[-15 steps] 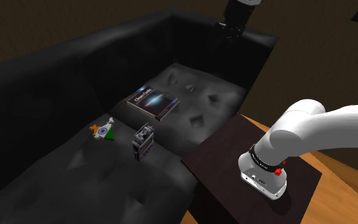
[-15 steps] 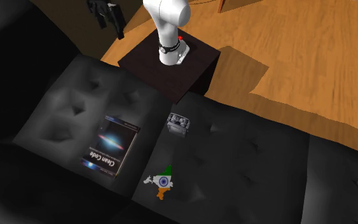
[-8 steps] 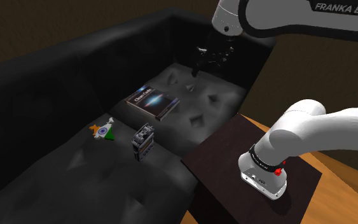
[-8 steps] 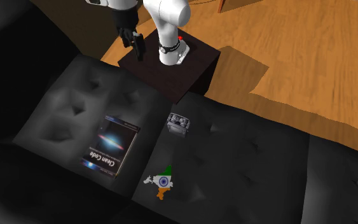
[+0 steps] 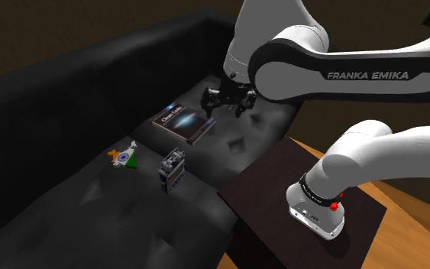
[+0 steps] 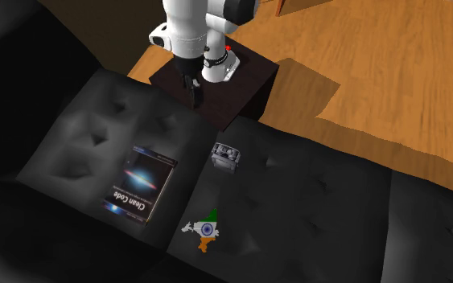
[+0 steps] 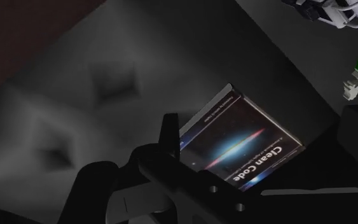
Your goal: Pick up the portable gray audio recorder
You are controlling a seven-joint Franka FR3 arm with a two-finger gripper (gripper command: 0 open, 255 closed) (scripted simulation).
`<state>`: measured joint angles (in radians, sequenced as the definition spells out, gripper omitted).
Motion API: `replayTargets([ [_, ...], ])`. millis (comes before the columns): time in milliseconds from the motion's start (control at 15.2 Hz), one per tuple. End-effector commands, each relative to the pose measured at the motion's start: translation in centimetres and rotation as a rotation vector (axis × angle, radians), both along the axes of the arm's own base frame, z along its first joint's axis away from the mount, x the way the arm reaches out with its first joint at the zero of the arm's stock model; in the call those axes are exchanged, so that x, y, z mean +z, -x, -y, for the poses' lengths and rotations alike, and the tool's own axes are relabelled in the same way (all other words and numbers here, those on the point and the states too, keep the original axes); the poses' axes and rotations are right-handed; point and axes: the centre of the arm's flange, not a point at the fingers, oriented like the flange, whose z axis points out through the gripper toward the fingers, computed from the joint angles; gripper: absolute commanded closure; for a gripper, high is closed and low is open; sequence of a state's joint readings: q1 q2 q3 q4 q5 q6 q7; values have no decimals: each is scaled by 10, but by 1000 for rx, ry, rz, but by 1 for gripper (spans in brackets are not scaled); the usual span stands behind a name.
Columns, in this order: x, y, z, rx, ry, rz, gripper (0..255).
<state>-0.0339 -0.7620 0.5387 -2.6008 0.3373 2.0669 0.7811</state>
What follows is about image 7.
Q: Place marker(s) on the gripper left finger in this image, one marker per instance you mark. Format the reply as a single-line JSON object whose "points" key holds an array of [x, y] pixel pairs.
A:
{"points": [[168, 133]]}

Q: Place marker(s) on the dark galaxy cover book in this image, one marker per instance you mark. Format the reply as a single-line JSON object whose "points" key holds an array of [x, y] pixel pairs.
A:
{"points": [[243, 136]]}

